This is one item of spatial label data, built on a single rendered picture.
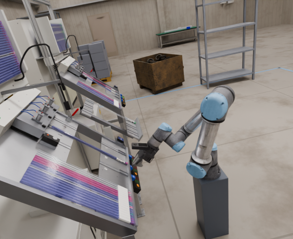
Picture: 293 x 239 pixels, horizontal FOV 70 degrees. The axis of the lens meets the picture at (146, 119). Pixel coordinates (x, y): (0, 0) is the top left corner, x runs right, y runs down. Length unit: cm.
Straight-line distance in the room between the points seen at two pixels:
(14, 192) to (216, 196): 115
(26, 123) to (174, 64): 391
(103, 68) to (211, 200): 560
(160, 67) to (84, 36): 818
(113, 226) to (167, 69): 393
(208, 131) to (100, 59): 570
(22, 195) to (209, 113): 82
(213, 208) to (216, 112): 82
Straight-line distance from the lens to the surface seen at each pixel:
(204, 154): 118
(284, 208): 211
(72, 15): 1231
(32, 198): 91
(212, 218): 168
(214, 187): 147
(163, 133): 126
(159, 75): 453
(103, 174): 117
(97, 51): 654
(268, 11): 1364
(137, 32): 1220
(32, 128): 112
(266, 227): 196
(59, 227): 135
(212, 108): 99
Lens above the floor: 154
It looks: 25 degrees down
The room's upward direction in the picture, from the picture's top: 11 degrees counter-clockwise
